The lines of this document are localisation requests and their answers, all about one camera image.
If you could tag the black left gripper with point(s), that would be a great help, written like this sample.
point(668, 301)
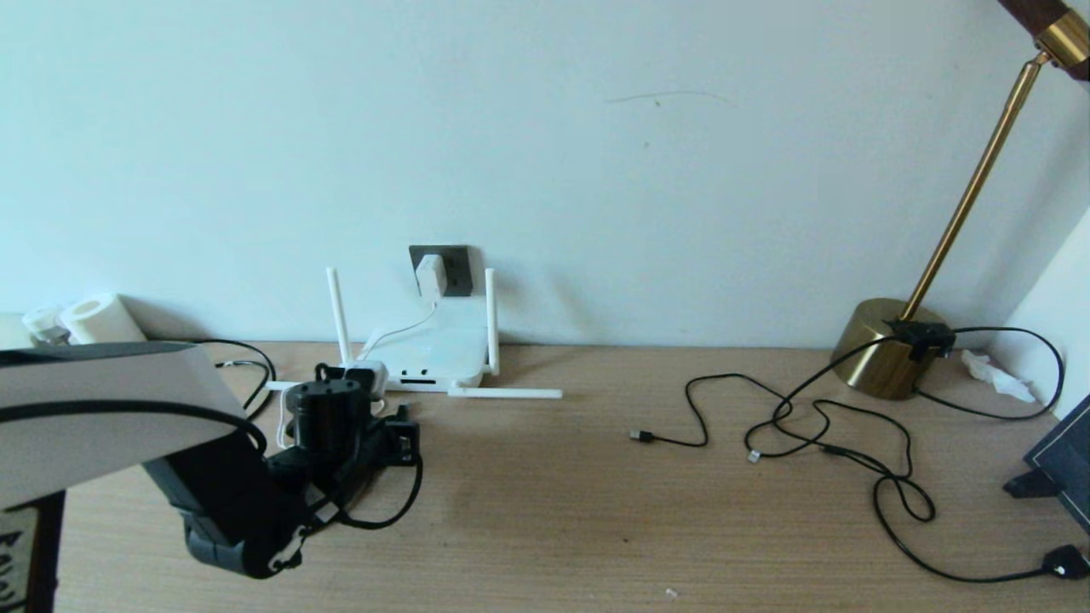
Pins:
point(362, 460)

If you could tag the white power adapter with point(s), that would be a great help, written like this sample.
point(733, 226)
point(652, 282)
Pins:
point(430, 274)

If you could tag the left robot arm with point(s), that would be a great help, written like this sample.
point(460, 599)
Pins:
point(85, 409)

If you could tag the white wifi router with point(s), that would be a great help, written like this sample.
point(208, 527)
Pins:
point(438, 349)

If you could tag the white paper roll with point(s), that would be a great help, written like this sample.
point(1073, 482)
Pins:
point(98, 317)

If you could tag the small clear jar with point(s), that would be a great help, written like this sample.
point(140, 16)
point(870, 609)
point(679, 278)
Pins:
point(41, 322)

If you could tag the translucent plastic object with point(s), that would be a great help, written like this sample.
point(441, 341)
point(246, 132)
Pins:
point(8, 332)

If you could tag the brass desk lamp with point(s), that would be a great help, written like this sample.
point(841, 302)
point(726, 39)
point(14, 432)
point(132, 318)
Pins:
point(877, 349)

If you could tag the crumpled white tissue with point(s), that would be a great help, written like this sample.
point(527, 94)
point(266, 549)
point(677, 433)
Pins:
point(992, 372)

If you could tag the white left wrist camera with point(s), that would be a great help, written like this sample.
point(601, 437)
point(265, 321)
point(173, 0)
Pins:
point(370, 373)

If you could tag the grey wall socket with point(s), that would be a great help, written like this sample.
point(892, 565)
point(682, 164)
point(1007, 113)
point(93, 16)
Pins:
point(460, 272)

